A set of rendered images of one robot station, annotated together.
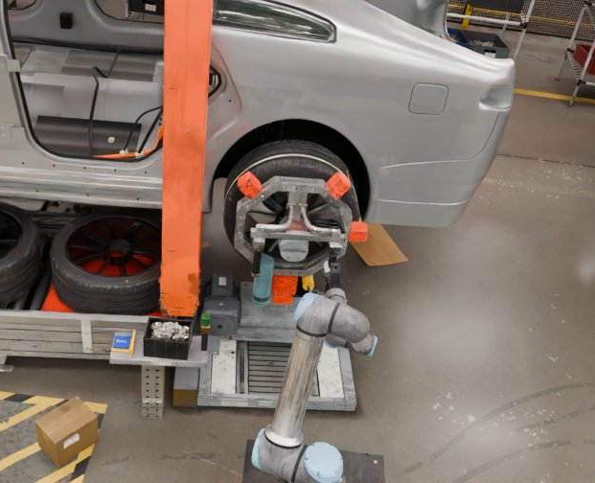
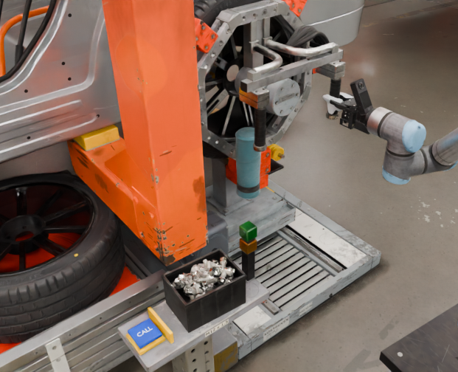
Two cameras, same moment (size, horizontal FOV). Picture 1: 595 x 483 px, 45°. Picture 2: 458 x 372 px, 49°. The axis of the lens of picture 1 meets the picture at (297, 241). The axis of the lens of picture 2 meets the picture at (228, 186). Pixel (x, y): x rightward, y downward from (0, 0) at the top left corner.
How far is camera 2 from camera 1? 2.08 m
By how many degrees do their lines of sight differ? 23
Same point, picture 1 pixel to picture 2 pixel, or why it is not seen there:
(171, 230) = (161, 115)
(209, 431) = not seen: outside the picture
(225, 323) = (219, 243)
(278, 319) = (248, 215)
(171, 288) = (175, 218)
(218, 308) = not seen: hidden behind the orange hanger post
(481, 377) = (425, 177)
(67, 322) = (24, 360)
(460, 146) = not seen: outside the picture
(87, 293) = (28, 303)
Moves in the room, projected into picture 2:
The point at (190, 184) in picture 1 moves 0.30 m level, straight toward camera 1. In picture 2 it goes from (177, 12) to (268, 46)
